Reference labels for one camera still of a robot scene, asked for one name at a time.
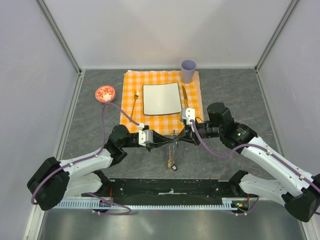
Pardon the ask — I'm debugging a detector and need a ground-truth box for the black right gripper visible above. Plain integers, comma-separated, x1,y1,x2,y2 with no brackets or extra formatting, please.
175,120,223,146

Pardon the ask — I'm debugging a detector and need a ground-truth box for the keyring chain with keys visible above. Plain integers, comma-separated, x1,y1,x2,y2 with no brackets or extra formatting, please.
166,129,180,169

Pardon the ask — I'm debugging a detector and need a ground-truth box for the black key tag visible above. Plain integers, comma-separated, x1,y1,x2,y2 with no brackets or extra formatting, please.
171,165,178,171

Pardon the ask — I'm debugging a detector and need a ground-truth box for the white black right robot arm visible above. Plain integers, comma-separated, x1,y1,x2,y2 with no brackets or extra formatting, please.
180,102,320,223

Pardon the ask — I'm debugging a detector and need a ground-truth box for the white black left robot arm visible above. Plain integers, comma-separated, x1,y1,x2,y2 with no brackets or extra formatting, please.
26,124,173,211

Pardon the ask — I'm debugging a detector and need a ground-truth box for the white square plate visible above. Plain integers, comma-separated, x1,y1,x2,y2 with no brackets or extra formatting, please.
142,82,182,116

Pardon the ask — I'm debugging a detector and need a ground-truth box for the orange white checkered cloth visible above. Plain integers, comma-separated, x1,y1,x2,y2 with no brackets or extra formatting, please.
121,70,204,135

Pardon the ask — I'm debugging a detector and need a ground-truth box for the gold knife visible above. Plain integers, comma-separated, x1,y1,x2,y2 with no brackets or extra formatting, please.
182,86,189,109

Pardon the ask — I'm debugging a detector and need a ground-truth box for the gold fork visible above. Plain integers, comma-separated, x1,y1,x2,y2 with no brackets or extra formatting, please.
130,89,140,122

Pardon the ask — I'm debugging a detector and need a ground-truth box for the red white patterned bowl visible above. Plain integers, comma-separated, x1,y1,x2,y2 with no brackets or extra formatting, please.
95,85,116,103

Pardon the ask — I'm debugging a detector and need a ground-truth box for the lilac plastic cup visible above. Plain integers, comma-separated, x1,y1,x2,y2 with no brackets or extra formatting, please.
181,59,197,84

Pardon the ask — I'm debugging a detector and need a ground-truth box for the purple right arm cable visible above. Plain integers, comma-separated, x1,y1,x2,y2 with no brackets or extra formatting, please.
191,119,320,216

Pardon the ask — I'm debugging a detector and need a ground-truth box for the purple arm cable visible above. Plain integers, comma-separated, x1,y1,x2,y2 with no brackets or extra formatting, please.
191,119,320,216
30,102,145,205

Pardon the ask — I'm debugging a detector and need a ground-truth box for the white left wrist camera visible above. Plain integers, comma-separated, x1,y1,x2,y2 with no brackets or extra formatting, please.
138,123,153,147

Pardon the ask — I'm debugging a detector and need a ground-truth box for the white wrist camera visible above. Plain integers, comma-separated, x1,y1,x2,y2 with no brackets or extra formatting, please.
180,107,196,126
138,123,153,147

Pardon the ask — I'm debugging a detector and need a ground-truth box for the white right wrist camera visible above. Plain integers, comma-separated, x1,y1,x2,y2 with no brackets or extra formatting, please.
180,107,196,126

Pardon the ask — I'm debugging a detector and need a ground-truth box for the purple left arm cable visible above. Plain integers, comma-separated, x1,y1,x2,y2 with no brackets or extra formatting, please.
30,102,145,205

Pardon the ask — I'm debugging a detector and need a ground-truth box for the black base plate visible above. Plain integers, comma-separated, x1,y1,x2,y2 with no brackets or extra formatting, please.
95,178,248,206

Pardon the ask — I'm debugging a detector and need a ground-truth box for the grey slotted cable duct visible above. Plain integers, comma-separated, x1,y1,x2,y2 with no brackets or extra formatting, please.
54,198,238,211

